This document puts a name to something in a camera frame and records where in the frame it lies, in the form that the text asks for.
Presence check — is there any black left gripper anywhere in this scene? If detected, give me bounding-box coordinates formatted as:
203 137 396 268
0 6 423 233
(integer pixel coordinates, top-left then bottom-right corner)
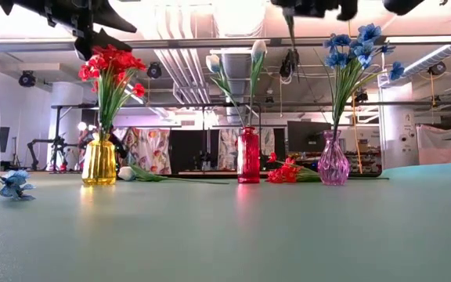
0 0 138 62

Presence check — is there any red artificial flower bunch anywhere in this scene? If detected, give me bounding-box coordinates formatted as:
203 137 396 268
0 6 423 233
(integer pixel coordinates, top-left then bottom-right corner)
78 43 148 138
266 151 323 184

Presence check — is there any blue artificial flower bunch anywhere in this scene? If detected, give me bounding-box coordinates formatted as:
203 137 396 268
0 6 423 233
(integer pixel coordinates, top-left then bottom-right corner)
322 22 406 134
0 158 38 202

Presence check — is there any white artificial tulip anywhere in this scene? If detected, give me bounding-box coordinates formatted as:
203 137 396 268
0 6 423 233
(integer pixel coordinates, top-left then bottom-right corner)
247 38 269 129
204 53 248 129
117 164 231 186

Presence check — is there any yellow glass vase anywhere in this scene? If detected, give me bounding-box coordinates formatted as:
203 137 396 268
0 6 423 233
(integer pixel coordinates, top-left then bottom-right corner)
81 132 117 186

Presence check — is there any pink ribbed glass vase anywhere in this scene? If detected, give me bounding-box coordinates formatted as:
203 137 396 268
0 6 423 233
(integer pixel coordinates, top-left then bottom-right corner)
317 129 351 186

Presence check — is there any red glass vase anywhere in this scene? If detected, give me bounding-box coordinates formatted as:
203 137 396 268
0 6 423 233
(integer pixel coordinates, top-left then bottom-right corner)
236 125 262 185

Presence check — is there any black hanging ceiling device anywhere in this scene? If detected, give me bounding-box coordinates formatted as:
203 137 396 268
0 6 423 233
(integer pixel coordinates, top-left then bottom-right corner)
279 47 301 84

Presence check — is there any black ceiling spotlight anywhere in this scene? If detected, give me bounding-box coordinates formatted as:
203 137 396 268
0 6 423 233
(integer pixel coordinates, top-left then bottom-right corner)
428 61 448 77
17 70 38 88
146 61 164 81

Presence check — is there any grey overhead beam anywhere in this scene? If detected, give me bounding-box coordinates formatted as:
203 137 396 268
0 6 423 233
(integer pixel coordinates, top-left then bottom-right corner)
0 34 451 54

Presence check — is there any plain white pillar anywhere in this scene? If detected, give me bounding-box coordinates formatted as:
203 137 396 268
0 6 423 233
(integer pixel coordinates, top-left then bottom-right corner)
49 81 85 169

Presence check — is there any large dark monitor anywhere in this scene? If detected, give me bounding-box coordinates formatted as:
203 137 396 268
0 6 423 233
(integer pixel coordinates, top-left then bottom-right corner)
287 120 332 154

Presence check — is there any black partition panel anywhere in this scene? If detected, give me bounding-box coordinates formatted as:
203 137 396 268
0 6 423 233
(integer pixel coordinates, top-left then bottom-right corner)
169 128 221 173

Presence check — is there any white pillar with sockets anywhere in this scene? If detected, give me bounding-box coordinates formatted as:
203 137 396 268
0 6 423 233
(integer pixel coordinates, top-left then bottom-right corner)
377 81 420 170

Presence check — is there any cluttered storage shelf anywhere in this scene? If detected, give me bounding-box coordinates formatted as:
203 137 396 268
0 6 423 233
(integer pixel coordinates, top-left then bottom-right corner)
345 139 382 175

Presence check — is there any pink white draped cloth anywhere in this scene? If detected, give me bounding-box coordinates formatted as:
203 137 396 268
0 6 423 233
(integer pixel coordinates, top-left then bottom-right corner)
416 123 451 165

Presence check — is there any black background rig frame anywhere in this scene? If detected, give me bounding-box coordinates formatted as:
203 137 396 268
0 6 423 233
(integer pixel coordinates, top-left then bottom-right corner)
51 100 451 172

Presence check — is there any silver ventilation duct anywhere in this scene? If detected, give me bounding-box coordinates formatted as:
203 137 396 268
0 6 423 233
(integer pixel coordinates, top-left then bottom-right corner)
220 52 253 127

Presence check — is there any white ribbed air duct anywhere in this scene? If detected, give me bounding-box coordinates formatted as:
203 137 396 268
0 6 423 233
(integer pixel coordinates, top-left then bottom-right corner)
394 43 451 79

